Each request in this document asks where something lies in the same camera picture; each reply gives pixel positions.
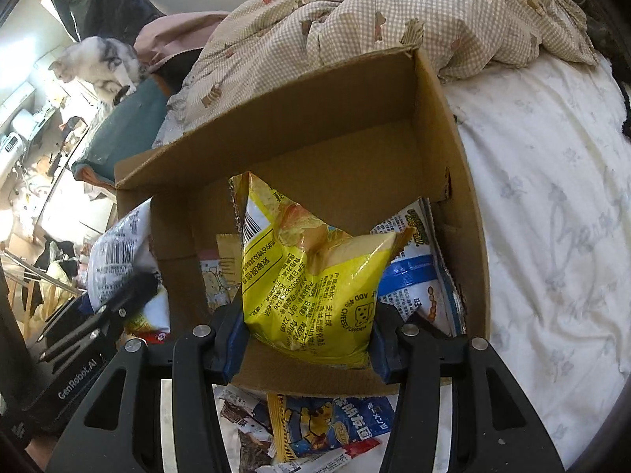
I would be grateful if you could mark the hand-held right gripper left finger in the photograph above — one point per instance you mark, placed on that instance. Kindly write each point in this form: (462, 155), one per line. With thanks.
(224, 354)

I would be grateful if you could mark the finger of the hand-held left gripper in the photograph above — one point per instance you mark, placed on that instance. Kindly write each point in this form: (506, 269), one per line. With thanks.
(128, 295)

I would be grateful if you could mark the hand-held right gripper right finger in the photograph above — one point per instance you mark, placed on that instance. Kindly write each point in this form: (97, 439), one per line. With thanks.
(382, 359)

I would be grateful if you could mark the white red-edged snack packet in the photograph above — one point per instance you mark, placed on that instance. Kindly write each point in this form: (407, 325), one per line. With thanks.
(123, 246)

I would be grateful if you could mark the bear print snack packet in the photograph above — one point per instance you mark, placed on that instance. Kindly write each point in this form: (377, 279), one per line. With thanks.
(217, 276)

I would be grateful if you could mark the pile of snack packets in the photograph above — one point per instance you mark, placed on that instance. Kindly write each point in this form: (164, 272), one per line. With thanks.
(315, 423)

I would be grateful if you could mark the white and blue snack packet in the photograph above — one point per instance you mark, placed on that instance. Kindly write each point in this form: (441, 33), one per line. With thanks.
(419, 266)

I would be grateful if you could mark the yellow snack packet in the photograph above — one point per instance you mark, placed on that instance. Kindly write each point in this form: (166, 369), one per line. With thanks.
(305, 276)

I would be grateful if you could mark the brown cardboard box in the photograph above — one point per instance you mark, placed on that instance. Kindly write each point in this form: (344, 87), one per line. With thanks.
(345, 157)

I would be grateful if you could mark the teal padded headboard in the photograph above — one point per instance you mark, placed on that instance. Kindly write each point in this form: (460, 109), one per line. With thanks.
(123, 123)

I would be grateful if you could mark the white water heater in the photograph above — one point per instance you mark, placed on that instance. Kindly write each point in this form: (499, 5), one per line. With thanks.
(12, 140)

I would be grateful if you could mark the grey and white cat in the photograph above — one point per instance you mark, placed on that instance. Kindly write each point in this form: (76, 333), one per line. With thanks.
(98, 64)

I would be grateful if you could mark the pink blanket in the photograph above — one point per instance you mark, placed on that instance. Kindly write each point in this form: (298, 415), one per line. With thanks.
(172, 34)

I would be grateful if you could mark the dark hanging jacket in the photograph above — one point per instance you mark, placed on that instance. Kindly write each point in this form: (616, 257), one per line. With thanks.
(108, 5)

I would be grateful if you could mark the beige checked quilt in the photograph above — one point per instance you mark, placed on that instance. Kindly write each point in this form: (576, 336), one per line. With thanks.
(345, 10)

